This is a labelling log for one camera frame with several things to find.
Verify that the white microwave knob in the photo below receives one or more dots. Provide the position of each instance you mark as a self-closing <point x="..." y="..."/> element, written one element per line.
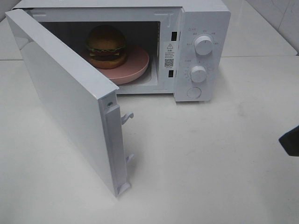
<point x="198" y="74"/>
<point x="203" y="44"/>

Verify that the lower white microwave knob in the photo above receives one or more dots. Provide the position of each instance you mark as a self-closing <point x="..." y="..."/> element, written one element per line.
<point x="198" y="74"/>

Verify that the upper white microwave knob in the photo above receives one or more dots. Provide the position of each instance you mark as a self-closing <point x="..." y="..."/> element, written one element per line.
<point x="203" y="44"/>

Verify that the white microwave door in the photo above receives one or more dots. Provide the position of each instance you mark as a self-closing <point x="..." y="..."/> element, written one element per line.
<point x="79" y="98"/>

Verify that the pink round plate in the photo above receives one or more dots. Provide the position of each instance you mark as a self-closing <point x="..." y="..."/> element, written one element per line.
<point x="136" y="64"/>

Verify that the round white door button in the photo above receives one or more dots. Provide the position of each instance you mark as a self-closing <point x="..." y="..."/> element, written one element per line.
<point x="194" y="92"/>

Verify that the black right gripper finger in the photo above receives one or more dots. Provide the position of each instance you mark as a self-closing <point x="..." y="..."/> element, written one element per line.
<point x="290" y="142"/>

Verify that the toy burger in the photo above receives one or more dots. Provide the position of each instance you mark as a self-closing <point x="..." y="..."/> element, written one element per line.
<point x="106" y="47"/>

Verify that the white microwave oven body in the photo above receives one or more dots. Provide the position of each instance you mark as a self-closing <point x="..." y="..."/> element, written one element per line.
<point x="166" y="29"/>

